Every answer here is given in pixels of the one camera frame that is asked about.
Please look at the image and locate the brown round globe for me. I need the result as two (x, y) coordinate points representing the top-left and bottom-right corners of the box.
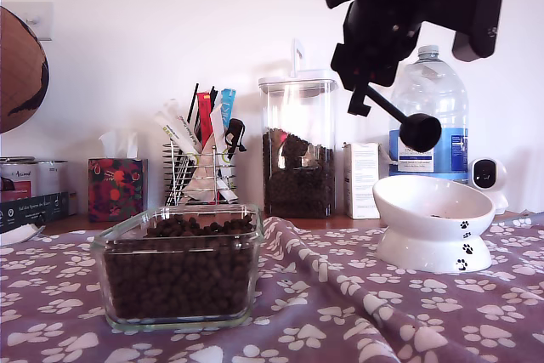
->
(0, 6), (50, 135)

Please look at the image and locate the white paw print cat bowl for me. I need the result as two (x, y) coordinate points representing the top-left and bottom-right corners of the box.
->
(372, 175), (497, 274)

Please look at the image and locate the tall clear white-lidded storage jar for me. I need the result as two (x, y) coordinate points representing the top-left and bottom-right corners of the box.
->
(258, 38), (340, 219)

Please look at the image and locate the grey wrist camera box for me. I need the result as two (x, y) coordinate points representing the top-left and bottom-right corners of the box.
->
(441, 0), (506, 62)

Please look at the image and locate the red sachet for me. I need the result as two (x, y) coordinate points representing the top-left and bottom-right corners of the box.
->
(196, 87), (218, 152)

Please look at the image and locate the small white round camera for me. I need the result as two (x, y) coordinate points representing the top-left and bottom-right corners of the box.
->
(467, 157), (510, 216)

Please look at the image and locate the white sachet green print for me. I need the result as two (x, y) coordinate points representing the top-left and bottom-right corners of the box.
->
(153, 110), (202, 165)

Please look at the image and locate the blue sachet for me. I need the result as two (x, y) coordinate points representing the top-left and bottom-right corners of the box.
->
(218, 88), (238, 127)

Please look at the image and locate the small white carton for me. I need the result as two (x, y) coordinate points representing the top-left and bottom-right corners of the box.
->
(343, 142), (381, 220)

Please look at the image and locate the floral tissue box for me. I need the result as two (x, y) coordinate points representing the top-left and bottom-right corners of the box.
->
(88, 157), (149, 224)

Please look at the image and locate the chrome wire basket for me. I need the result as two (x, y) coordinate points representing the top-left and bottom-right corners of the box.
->
(162, 141), (238, 207)

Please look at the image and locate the square glass food container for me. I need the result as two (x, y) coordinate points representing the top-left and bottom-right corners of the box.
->
(90, 204), (265, 332)

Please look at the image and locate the black measuring spoon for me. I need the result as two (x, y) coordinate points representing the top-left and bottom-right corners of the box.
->
(365, 86), (443, 154)

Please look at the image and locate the narrow white sachet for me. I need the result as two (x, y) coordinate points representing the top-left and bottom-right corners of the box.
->
(209, 102), (227, 158)

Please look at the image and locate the white wall switch plate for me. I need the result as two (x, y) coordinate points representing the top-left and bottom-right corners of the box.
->
(23, 1), (54, 43)

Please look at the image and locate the black clip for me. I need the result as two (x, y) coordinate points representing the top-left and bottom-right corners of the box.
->
(223, 118), (248, 161)

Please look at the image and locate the dark green box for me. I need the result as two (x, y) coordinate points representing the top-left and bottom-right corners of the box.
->
(0, 191), (70, 235)

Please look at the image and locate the thin black stick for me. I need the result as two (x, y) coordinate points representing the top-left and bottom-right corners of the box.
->
(185, 82), (201, 126)

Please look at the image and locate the silver tin can red label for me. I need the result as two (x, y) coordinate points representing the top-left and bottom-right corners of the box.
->
(0, 156), (39, 203)

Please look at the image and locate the plain silver tin can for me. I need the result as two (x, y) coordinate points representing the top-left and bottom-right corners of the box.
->
(36, 160), (70, 196)

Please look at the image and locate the large clear water bottle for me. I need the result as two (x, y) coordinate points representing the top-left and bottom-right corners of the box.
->
(388, 44), (470, 184)

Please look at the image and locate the purple paw print cloth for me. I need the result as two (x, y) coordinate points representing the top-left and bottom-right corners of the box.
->
(0, 214), (544, 363)

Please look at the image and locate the white tissue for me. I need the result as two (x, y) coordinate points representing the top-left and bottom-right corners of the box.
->
(98, 127), (140, 161)

